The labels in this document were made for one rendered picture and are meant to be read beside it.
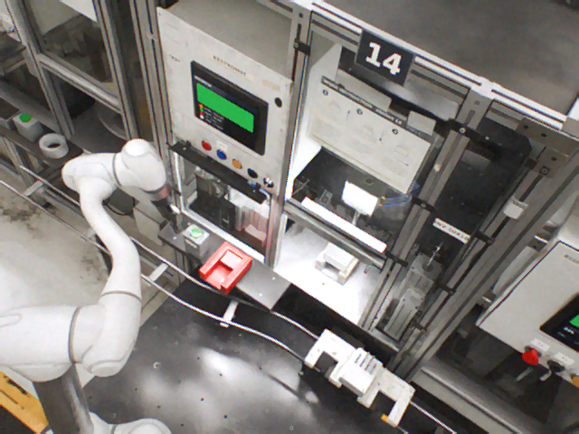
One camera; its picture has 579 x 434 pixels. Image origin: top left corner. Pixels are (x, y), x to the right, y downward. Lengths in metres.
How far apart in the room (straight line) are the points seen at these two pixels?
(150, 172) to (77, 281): 1.59
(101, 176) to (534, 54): 1.18
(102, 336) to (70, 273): 1.88
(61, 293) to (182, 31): 1.96
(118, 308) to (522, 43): 1.08
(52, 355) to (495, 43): 1.19
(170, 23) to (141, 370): 1.25
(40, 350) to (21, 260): 1.97
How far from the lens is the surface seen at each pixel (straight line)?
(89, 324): 1.38
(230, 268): 2.05
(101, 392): 2.19
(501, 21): 1.39
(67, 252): 3.30
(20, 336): 1.41
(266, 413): 2.12
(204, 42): 1.49
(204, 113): 1.63
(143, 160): 1.67
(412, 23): 1.30
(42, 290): 3.22
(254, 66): 1.41
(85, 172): 1.73
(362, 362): 1.92
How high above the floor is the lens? 2.73
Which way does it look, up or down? 55 degrees down
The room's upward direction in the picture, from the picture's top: 10 degrees clockwise
